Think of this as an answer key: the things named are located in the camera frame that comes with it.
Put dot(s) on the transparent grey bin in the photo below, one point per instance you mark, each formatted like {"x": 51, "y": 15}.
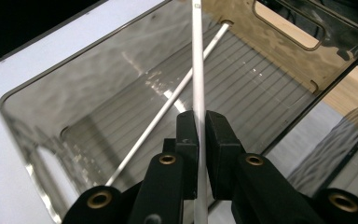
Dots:
{"x": 105, "y": 77}
{"x": 338, "y": 149}

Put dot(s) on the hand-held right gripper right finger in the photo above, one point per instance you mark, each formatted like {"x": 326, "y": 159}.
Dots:
{"x": 220, "y": 146}

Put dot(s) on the white table cover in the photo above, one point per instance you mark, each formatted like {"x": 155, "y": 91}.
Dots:
{"x": 0, "y": 155}

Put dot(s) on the silver utensil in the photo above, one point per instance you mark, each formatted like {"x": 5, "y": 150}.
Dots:
{"x": 198, "y": 62}

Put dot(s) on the white chopstick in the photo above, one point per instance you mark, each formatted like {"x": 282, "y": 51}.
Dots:
{"x": 167, "y": 105}

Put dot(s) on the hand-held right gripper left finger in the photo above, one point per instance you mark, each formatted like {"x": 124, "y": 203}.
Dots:
{"x": 188, "y": 140}

